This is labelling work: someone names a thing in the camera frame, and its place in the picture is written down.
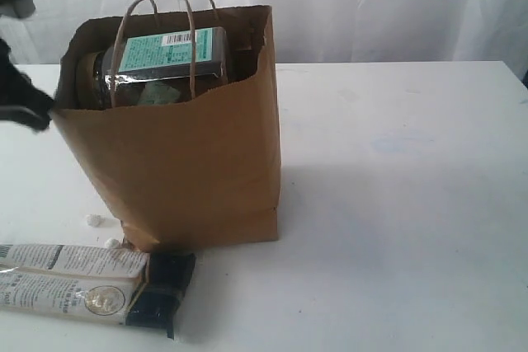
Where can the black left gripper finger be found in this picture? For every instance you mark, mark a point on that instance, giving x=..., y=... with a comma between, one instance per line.
x=25, y=117

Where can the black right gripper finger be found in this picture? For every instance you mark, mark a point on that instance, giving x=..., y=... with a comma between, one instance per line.
x=17, y=89

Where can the clear jar with yellow lid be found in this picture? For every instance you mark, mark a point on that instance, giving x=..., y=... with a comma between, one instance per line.
x=154, y=70

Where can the brown paper bag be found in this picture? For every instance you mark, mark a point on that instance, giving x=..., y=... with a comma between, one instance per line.
x=200, y=173

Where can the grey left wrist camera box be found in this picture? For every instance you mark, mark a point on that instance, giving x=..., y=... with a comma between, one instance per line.
x=17, y=9

